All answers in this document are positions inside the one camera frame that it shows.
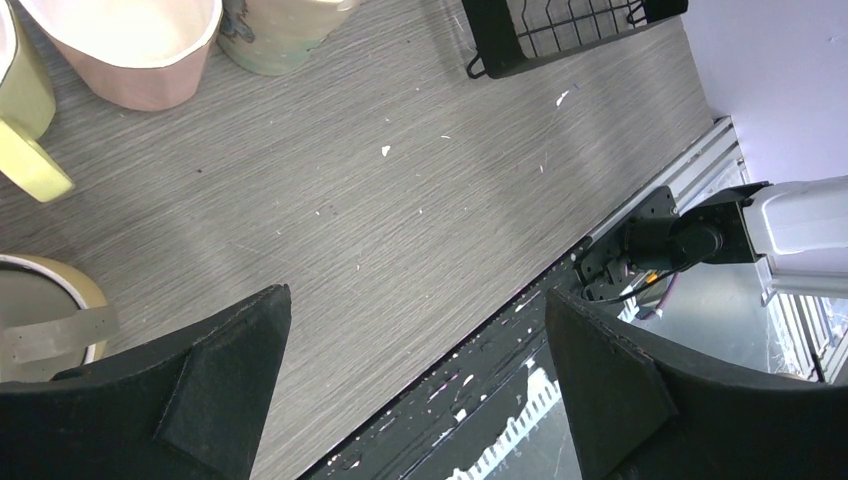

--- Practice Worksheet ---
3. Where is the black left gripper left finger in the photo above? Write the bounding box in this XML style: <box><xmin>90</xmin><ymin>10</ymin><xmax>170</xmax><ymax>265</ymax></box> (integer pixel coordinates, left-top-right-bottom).
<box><xmin>1</xmin><ymin>284</ymin><xmax>292</xmax><ymax>479</ymax></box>

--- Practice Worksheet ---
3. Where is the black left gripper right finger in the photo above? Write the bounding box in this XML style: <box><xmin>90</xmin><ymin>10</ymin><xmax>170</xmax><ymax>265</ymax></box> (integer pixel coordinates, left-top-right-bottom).
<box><xmin>545</xmin><ymin>290</ymin><xmax>847</xmax><ymax>479</ymax></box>

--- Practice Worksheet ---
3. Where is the pale yellow faceted mug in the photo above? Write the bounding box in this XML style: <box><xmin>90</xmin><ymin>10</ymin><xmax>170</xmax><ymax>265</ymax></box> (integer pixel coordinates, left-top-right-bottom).
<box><xmin>1</xmin><ymin>1</ymin><xmax>74</xmax><ymax>203</ymax></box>

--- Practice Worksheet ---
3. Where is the pink faceted mug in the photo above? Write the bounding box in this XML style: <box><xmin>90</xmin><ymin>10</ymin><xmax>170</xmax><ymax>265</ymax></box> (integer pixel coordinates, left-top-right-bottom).
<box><xmin>21</xmin><ymin>0</ymin><xmax>223</xmax><ymax>112</ymax></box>

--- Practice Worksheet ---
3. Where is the tall cream dragon mug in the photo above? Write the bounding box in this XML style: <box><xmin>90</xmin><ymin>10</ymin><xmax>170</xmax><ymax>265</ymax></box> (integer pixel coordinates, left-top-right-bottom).
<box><xmin>218</xmin><ymin>0</ymin><xmax>360</xmax><ymax>76</ymax></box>

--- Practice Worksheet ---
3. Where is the black wire dish rack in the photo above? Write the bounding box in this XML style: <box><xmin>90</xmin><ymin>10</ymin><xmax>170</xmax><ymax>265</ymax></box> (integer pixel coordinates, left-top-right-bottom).
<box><xmin>462</xmin><ymin>0</ymin><xmax>689</xmax><ymax>79</ymax></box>

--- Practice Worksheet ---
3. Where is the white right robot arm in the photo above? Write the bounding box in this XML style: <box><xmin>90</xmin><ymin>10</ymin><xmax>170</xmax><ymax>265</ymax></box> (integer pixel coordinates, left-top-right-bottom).
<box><xmin>622</xmin><ymin>176</ymin><xmax>847</xmax><ymax>275</ymax></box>

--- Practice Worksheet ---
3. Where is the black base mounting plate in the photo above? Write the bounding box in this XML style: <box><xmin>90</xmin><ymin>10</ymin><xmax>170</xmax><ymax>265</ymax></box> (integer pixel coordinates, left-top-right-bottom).
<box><xmin>304</xmin><ymin>186</ymin><xmax>678</xmax><ymax>479</ymax></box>

